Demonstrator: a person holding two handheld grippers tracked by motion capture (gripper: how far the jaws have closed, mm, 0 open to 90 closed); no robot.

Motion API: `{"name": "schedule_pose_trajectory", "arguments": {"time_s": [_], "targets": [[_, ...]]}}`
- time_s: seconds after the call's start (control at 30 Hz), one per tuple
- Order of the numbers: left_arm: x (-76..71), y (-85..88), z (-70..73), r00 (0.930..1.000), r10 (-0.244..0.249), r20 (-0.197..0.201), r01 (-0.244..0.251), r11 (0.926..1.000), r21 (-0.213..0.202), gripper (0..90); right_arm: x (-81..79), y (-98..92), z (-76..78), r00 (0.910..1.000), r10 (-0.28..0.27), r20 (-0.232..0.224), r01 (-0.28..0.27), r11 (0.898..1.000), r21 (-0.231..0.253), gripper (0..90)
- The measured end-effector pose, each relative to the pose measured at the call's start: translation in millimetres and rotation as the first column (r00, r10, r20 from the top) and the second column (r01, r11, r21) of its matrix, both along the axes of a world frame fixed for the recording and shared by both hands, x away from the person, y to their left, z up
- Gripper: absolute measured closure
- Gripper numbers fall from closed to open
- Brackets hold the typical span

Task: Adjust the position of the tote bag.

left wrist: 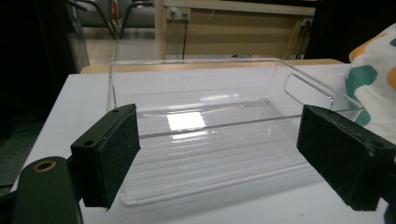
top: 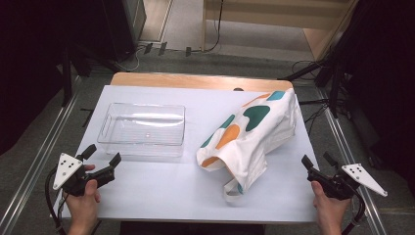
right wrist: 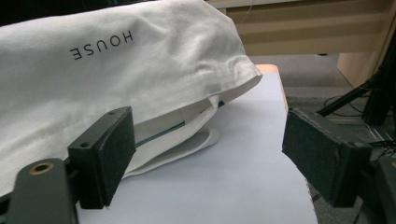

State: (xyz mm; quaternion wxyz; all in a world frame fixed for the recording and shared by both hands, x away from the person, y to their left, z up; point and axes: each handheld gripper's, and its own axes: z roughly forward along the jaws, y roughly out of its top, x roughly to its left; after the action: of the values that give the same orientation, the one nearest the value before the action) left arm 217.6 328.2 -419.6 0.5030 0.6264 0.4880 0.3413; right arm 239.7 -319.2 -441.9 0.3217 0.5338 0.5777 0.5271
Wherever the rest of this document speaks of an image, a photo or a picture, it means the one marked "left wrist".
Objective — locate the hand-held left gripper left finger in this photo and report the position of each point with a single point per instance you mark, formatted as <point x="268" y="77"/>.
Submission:
<point x="106" y="161"/>

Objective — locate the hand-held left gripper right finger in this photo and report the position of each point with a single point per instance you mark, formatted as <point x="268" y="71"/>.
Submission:
<point x="345" y="155"/>

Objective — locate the white patterned cloth tote bag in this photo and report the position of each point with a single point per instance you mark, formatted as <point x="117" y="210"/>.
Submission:
<point x="378" y="81"/>

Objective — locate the clear plastic storage bin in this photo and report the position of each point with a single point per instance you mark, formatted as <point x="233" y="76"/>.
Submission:
<point x="218" y="149"/>

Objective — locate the light wooden table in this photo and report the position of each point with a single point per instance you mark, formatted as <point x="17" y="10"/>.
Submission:
<point x="193" y="66"/>

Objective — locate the grey upholstered chair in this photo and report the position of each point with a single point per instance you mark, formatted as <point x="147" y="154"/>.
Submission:
<point x="137" y="14"/>

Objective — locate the light wooden counter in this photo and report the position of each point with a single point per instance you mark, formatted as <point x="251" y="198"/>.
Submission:
<point x="236" y="34"/>

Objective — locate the white wall power outlet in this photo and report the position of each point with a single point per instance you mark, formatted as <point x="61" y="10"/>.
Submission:
<point x="178" y="13"/>

